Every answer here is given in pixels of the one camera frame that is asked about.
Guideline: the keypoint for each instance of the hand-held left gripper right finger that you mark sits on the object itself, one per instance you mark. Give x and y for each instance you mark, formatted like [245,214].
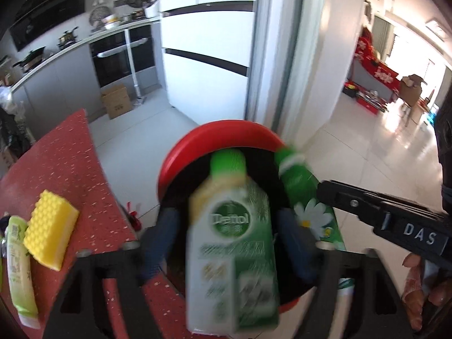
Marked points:
[300,250]

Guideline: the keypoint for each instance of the black cooking pot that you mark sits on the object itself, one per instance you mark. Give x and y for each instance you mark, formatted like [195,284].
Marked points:
[67,37]

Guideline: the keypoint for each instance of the green disinfectant bottle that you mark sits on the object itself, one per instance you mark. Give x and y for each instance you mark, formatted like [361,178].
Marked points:
[229,254]

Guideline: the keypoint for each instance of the white mop pole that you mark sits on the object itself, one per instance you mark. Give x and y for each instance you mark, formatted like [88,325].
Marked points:
[133,70]

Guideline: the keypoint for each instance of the red festive cloth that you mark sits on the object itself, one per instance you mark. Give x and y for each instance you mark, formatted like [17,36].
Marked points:
[367,56]

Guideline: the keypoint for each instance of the green plastic pouch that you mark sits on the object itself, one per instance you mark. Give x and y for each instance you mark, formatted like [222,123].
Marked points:
[300,183]

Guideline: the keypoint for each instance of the black range hood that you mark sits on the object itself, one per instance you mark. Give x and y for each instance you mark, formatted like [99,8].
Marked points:
[46,14]

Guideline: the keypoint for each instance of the grey kitchen counter cabinets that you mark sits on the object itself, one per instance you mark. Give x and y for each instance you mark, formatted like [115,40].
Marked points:
[53,81]

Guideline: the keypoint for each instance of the red round stool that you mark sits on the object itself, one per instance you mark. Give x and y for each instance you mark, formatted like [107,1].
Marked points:
[197,144]

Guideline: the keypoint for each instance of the grey round steamer rack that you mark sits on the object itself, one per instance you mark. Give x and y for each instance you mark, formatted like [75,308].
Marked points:
[99,17]

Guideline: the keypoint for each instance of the white rice cooker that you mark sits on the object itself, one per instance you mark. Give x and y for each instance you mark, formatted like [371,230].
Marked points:
[152,9]

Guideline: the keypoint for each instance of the light green tube white cap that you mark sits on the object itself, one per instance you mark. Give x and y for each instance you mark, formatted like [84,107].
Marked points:
[19,272]

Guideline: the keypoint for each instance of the black built-in oven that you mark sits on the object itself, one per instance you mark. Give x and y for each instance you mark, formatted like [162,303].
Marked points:
[116,60]

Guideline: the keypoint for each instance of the black wok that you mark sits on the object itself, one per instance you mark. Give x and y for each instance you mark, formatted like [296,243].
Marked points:
[30,58]

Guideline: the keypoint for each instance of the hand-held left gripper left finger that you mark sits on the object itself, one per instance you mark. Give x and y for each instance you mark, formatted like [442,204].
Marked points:
[155,250]

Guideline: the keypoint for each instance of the person's dark clothing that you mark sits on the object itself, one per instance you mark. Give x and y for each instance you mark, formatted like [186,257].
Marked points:
[444,148]

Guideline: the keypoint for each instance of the red gift boxes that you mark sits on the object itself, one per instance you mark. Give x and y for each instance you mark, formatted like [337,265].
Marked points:
[367,99]

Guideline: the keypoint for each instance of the person's right hand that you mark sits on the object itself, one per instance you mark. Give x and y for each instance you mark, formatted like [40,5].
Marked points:
[427,296]

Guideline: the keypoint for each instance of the brown cardboard box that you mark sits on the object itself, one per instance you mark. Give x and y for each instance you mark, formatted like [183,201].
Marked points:
[412,90]

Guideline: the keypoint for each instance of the yellow sponge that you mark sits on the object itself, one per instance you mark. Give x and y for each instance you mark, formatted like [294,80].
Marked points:
[49,229]

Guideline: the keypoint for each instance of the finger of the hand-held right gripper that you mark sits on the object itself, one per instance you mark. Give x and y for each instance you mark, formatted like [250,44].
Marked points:
[349,201]

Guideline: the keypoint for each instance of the black trash bin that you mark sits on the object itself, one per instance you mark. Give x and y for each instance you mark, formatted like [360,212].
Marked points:
[261,162]

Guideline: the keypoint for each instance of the black plastic bag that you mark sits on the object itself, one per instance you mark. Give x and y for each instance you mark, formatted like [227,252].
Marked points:
[14,134]

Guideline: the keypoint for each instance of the white refrigerator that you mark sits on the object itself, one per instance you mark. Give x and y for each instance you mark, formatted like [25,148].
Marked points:
[208,42]

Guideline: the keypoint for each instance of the sliding door frame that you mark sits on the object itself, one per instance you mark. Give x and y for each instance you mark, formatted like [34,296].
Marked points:
[282,42]

